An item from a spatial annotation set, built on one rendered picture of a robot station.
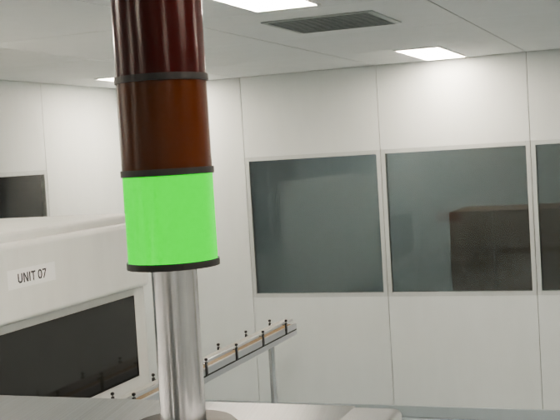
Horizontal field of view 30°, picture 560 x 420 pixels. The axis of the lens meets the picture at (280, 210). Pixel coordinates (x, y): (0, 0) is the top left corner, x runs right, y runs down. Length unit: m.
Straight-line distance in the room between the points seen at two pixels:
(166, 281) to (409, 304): 8.25
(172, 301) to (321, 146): 8.35
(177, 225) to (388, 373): 8.43
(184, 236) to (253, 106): 8.57
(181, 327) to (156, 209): 0.07
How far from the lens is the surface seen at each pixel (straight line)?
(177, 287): 0.56
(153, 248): 0.55
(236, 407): 0.66
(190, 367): 0.57
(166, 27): 0.55
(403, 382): 8.94
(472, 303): 8.69
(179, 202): 0.55
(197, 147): 0.55
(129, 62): 0.56
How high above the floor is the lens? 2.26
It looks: 3 degrees down
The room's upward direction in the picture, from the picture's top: 3 degrees counter-clockwise
